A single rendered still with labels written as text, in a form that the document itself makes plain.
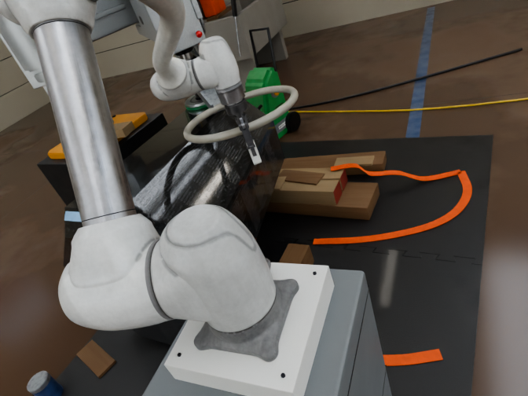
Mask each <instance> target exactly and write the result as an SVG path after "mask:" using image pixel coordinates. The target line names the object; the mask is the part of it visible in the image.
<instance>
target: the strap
mask: <svg viewBox="0 0 528 396"><path fill-rule="evenodd" d="M351 167H356V168H359V169H361V170H362V171H364V172H365V173H366V174H367V175H370V176H383V175H403V176H406V177H409V178H413V179H416V180H420V181H431V180H437V179H441V178H447V177H451V176H454V175H458V176H459V179H460V181H461V184H462V186H463V194H462V197H461V198H460V201H459V202H458V204H457V205H456V206H455V207H454V208H453V209H452V210H451V211H450V212H449V213H447V214H446V215H444V216H442V217H441V218H438V219H436V220H434V221H433V222H428V223H427V224H424V225H419V226H417V227H413V228H410V229H403V230H399V231H396V232H391V233H383V234H378V235H371V236H358V237H345V238H321V239H314V240H313V244H355V243H364V242H371V241H378V240H387V239H392V238H396V237H403V236H408V235H411V234H415V233H420V232H423V231H426V230H429V229H433V228H434V227H437V226H440V225H442V224H444V223H446V222H448V221H450V220H451V219H453V218H455V217H456V216H457V215H458V214H459V213H460V212H461V211H462V210H463V209H464V208H465V207H466V206H467V205H468V202H469V201H470V199H471V194H472V186H471V182H470V180H469V178H468V176H467V174H466V172H465V170H464V171H460V170H453V171H450V172H446V173H443V174H436V175H431V176H416V175H413V174H408V173H405V172H403V171H399V170H385V171H367V170H364V169H363V168H362V167H360V166H359V165H358V164H356V163H347V164H343V165H338V166H334V167H331V171H336V170H340V169H345V168H351ZM383 359H384V363H385V365H386V366H396V365H416V364H421V363H426V362H431V361H441V360H443V358H442V355H441V353H440V350H439V349H436V350H427V351H422V352H417V353H412V354H392V355H383Z"/></svg>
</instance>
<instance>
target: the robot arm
mask: <svg viewBox="0 0 528 396"><path fill-rule="evenodd" d="M97 1H98V0H0V13H1V14H2V15H3V16H4V17H5V18H6V19H8V20H10V21H12V22H13V23H15V24H18V25H20V26H21V27H22V28H23V29H24V31H25V32H26V33H27V34H28V35H29V36H30V37H31V38H32V39H34V40H35V45H36V49H37V51H38V57H39V60H40V64H41V67H42V72H43V75H44V79H45V82H46V88H47V91H48V94H49V99H50V103H51V106H52V109H53V114H54V118H55V121H56V125H57V130H58V133H59V136H60V142H61V145H62V149H63V152H64V157H65V160H66V164H67V167H68V173H69V175H70V179H71V184H72V188H73V191H74V194H75V199H76V203H77V206H78V209H79V214H80V218H81V221H82V228H79V229H78V230H77V232H76V233H75V235H74V237H73V239H72V241H71V258H70V262H69V263H68V264H67V265H66V266H65V268H64V271H63V273H62V275H61V277H60V282H59V285H58V296H59V300H60V305H61V308H62V310H63V311H64V313H65V315H66V316H67V317H68V318H69V319H70V320H71V321H72V322H74V323H76V324H77V325H81V326H83V327H86V328H92V329H96V330H102V331H119V330H128V329H134V328H143V327H147V326H151V325H157V324H160V323H163V322H165V321H170V320H174V319H182V320H191V321H202V322H205V323H204V325H203V327H202V328H201V330H200V331H199V332H198V334H197V335H196V337H195V339H194V345H195V346H196V348H197V349H198V350H209V349H213V350H223V351H228V352H233V353H238V354H246V355H251V356H255V357H258V358H261V359H262V360H263V361H267V362H271V361H274V360H275V359H276V358H277V356H278V352H279V349H278V346H279V340H280V337H281V333H282V331H283V328H284V324H285V321H286V318H287V315H288V311H289V309H290V306H291V304H292V300H293V298H294V296H295V295H296V293H297V292H298V290H299V284H298V282H297V281H296V280H295V279H287V280H273V278H272V275H271V272H270V267H271V262H270V260H269V259H267V258H265V257H264V255H263V253H262V251H261V249H260V247H259V245H258V243H257V242H256V240H255V238H254V237H253V235H252V234H251V232H250V231H249V230H248V228H247V227H246V226H245V225H244V224H243V223H242V221H241V220H240V219H238V218H237V217H236V216H235V215H234V214H232V213H231V212H229V211H227V210H226V209H225V208H223V207H220V206H217V205H210V204H200V205H196V206H193V207H189V208H187V209H185V210H184V211H182V212H181V213H179V214H178V215H176V216H175V217H174V218H172V219H171V220H170V221H169V222H168V224H167V226H166V227H165V229H164V230H163V232H162V235H161V236H160V235H159V234H158V233H157V231H156V229H155V228H154V226H153V224H152V222H151V221H150V220H149V219H147V218H146V217H145V216H144V215H142V214H137V213H136V210H135V206H134V201H133V197H132V194H131V191H130V186H129V182H128V179H127V173H126V170H125V167H124V164H123V158H122V155H121V152H120V148H119V142H118V139H117V137H116V131H115V127H114V124H113V121H112V115H111V112H110V109H109V106H108V100H107V97H106V93H105V88H104V84H103V82H102V78H101V73H100V69H99V66H98V62H97V57H96V54H95V51H94V45H93V42H92V38H91V34H92V31H93V29H94V19H95V13H96V8H97ZM138 1H140V2H142V3H144V4H145V5H147V6H148V7H149V8H151V9H153V10H154V11H155V12H157V13H158V14H159V27H158V31H157V35H156V41H155V45H154V49H153V53H152V64H153V67H154V68H155V70H156V73H155V74H154V75H153V76H152V78H151V80H150V88H151V91H152V93H153V94H154V96H155V97H157V98H159V99H160V100H161V101H176V100H180V99H182V98H186V97H190V96H192V95H194V94H197V93H199V92H200V91H202V90H206V89H211V88H215V90H216V93H217V95H218V98H219V100H220V102H221V104H222V105H225V110H226V112H227V114H228V115H229V116H236V117H235V120H236V124H238V127H239V128H240V131H242V133H243V136H244V139H245V141H246V144H247V148H246V149H247V150H248V151H249V152H250V155H251V158H252V161H253V163H254V165H255V164H258V163H261V162H262V161H261V158H260V155H259V152H258V149H257V148H256V145H255V142H254V139H255V138H254V137H251V133H250V131H249V125H248V119H247V117H246V115H245V114H244V113H243V112H245V111H246V110H247V109H248V104H247V102H246V100H245V98H244V97H245V96H246V95H245V92H244V88H243V85H242V82H241V81H240V75H239V68H238V65H237V62H236V59H235V57H234V55H233V52H232V50H231V49H230V47H229V45H228V43H227V41H226V40H225V39H224V38H223V37H221V36H212V37H210V38H206V39H204V40H202V41H201V42H200V45H199V55H200V56H199V57H197V58H195V59H192V60H187V61H186V60H182V59H178V58H176V57H173V56H174V52H175V50H176V48H177V45H178V42H179V40H180V38H181V36H182V32H183V29H184V26H185V6H184V3H183V1H182V0H138Z"/></svg>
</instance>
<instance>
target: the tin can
mask: <svg viewBox="0 0 528 396"><path fill-rule="evenodd" d="M27 390H28V391H29V392H30V393H32V394H33V395H34V396H61V395H62V393H63V387H62V386H61V385H60V384H59V383H58V382H57V381H56V380H55V379H54V378H53V377H52V376H51V375H50V374H49V373H48V372H47V371H41V372H38V373H36V374H35V375H34V376H32V378H31V379H30V380H29V382H28V384H27Z"/></svg>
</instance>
